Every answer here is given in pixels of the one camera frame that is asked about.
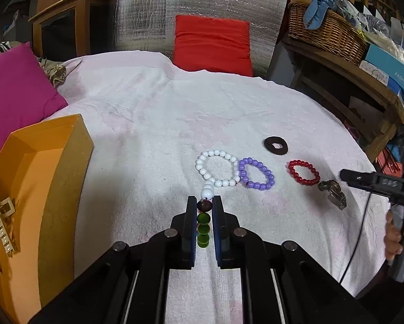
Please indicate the black hair scrunchie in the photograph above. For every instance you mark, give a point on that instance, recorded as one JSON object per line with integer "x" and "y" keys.
{"x": 276, "y": 145}

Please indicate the orange cardboard box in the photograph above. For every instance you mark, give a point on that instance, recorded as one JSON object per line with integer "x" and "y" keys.
{"x": 42, "y": 171}

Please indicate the silver metal wristwatch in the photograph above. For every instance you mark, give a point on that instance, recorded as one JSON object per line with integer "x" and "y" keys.
{"x": 335, "y": 194}

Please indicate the red cushion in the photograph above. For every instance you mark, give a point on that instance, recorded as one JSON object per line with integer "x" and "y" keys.
{"x": 212, "y": 44}

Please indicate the beige plastic hair claw clip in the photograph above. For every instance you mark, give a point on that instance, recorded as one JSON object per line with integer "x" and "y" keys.
{"x": 1, "y": 219}

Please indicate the blue cloth in basket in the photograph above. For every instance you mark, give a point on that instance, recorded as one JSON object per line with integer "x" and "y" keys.
{"x": 316, "y": 11}

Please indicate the beige crumpled cloth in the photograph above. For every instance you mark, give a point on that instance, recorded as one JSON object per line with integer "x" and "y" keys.
{"x": 55, "y": 71}

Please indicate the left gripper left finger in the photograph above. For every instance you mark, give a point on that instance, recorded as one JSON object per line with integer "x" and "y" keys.
{"x": 184, "y": 244}

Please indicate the wicker basket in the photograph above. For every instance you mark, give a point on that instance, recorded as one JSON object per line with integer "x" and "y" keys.
{"x": 335, "y": 34}

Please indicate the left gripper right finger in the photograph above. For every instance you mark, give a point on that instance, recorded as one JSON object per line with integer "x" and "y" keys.
{"x": 223, "y": 226}

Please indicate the right hand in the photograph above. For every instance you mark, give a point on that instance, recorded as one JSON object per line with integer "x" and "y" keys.
{"x": 392, "y": 238}

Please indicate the pink cushion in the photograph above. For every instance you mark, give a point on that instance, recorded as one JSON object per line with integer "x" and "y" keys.
{"x": 26, "y": 95}

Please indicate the blue cardboard box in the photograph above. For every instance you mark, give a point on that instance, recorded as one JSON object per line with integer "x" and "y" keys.
{"x": 387, "y": 63}

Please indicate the wooden cabinet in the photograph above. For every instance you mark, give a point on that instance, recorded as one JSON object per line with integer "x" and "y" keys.
{"x": 77, "y": 13}

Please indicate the wooden shelf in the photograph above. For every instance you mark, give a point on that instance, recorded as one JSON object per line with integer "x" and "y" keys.
{"x": 358, "y": 100}

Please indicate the white pink bed blanket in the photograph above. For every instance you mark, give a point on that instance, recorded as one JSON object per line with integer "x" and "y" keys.
{"x": 161, "y": 134}

